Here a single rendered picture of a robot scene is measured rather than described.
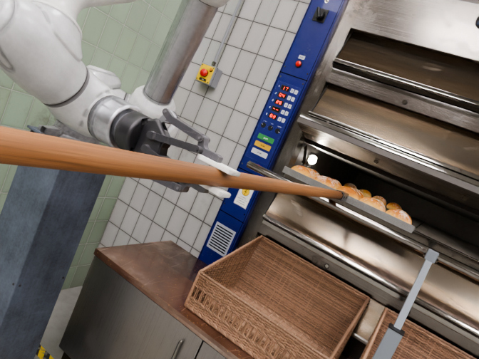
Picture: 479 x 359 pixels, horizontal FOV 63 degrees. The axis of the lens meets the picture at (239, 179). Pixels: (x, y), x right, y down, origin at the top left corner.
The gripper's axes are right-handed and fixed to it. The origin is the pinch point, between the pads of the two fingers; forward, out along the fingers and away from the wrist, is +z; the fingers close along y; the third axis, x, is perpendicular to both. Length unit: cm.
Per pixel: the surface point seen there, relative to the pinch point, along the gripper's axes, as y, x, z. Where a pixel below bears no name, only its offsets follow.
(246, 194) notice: 21, -118, -44
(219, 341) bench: 62, -66, -9
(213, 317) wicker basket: 58, -71, -16
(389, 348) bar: 29, -60, 37
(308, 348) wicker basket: 47, -71, 18
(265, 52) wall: -47, -122, -69
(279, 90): -32, -118, -52
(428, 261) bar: 6, -82, 37
